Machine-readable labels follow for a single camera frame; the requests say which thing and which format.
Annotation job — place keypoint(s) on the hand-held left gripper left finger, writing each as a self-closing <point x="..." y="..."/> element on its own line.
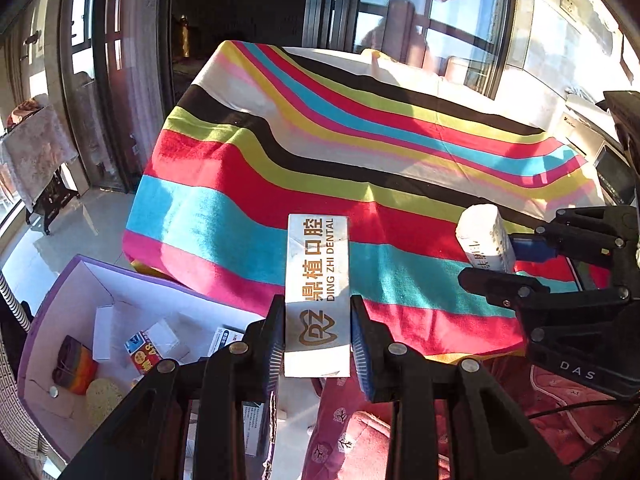
<point x="275" y="345"/>

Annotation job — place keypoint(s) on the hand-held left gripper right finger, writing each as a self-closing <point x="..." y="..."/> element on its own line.
<point x="360" y="355"/>

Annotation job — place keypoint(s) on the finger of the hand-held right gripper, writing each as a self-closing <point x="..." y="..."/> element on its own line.
<point x="532" y="251"/>
<point x="500" y="285"/>

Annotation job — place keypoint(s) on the teal and white toothpaste box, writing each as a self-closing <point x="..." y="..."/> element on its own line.
<point x="225" y="337"/>

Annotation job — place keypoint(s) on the white tissue packet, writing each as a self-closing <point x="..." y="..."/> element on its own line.
<point x="482" y="235"/>

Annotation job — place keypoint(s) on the white box gold print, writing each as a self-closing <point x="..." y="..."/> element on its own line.
<point x="315" y="260"/>

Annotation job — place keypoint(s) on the white medicine box red figure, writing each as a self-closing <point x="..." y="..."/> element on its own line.
<point x="142" y="355"/>

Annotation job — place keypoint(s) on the matte white box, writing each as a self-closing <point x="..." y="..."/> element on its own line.
<point x="102" y="332"/>

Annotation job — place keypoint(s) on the green oval sponge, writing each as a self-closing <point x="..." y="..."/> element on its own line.
<point x="102" y="400"/>

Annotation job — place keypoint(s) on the rainbow striped cloth pack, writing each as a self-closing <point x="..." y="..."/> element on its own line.
<point x="75" y="365"/>

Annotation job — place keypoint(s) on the purple storage box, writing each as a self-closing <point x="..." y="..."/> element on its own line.
<point x="75" y="285"/>

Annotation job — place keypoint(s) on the white washing machine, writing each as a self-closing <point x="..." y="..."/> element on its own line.
<point x="585" y="135"/>

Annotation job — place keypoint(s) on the striped colourful blanket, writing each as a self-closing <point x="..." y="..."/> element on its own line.
<point x="300" y="160"/>

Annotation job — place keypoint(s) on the black table stand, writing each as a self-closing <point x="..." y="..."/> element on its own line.
<point x="50" y="200"/>

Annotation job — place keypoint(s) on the black and white wicker chair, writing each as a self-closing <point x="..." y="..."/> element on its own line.
<point x="10" y="300"/>

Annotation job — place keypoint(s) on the sheer pink curtain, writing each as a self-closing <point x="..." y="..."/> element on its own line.
<point x="140" y="85"/>

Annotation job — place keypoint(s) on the dark carved wooden furniture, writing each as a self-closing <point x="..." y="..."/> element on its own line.
<point x="186" y="35"/>

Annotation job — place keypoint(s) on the brown cloth bundle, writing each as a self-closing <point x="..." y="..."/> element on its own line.
<point x="25" y="110"/>

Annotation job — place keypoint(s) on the wall socket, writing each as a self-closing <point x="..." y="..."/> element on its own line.
<point x="570" y="2"/>

